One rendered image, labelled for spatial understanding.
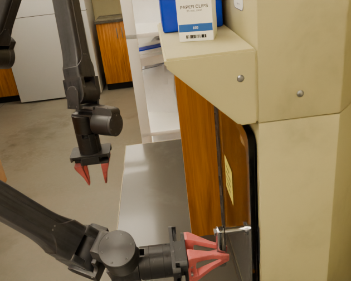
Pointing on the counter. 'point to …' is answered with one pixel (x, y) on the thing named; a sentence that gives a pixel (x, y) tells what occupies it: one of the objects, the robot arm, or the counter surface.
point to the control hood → (217, 71)
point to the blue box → (168, 17)
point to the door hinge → (218, 155)
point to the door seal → (256, 197)
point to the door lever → (220, 231)
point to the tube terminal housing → (307, 135)
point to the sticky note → (228, 179)
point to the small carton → (196, 20)
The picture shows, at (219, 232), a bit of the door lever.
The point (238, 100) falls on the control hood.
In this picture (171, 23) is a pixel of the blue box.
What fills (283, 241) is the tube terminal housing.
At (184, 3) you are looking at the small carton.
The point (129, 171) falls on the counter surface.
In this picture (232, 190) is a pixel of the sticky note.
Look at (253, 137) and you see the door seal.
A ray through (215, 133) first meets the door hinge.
